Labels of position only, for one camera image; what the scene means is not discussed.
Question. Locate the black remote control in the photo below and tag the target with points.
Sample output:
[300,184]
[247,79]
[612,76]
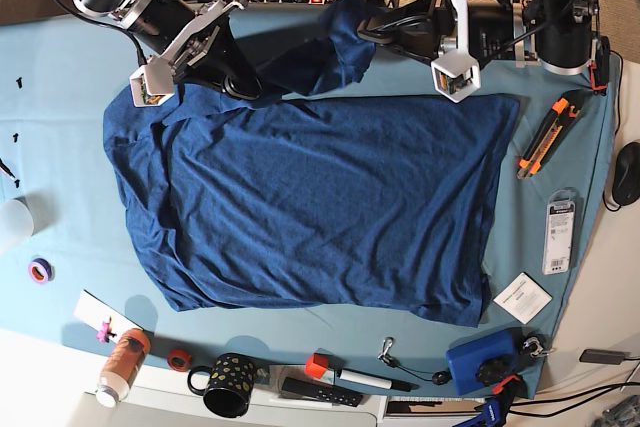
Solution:
[324,393]

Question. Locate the black power adapter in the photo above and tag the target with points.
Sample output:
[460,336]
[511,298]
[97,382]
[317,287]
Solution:
[603,357]

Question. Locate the orange plastic bottle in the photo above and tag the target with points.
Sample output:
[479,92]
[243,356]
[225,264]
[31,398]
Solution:
[122,367]

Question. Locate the white paper card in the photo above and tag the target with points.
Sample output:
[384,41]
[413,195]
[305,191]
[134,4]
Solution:
[92,312]

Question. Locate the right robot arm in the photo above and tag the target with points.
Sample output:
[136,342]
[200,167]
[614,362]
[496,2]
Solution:
[113,14]

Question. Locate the translucent plastic cup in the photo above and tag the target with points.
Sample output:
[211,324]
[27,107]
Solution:
[16,224]

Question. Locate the blue orange clamp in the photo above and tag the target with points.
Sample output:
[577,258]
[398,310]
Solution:
[495,410]

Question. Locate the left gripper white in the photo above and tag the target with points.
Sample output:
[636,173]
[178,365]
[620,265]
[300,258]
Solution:
[456,73]

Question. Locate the dark blue t-shirt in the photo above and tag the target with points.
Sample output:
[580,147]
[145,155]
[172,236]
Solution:
[301,199]

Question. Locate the carabiner with black lanyard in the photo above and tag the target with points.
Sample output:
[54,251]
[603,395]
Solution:
[437,378]

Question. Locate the packaged bit set blister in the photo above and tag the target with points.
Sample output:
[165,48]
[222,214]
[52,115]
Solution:
[560,216]

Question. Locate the black computer mouse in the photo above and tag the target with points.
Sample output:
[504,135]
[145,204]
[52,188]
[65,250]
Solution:
[626,184]

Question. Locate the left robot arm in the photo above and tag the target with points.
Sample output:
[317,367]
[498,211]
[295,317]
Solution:
[561,35]

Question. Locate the black mug gold pattern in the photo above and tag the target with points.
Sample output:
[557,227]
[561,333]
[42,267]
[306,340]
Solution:
[229,386]

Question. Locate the blue plastic case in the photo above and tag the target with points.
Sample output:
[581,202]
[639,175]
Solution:
[484,362]

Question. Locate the purple tape roll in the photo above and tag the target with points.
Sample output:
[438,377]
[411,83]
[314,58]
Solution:
[40,271]

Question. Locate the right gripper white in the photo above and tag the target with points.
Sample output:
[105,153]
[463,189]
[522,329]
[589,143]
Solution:
[197,45]

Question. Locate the orange black utility knife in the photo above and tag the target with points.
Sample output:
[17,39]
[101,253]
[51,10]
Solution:
[553,128]

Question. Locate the white square paper leaflet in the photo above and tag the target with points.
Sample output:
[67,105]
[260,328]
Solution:
[523,298]

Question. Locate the red orange cube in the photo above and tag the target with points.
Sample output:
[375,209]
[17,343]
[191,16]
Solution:
[316,366]

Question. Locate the pink small clip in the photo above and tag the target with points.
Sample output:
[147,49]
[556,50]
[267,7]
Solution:
[105,333]

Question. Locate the white black marker pen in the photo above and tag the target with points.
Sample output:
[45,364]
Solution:
[374,381]

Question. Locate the red tape roll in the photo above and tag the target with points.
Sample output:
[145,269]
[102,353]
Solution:
[179,360]

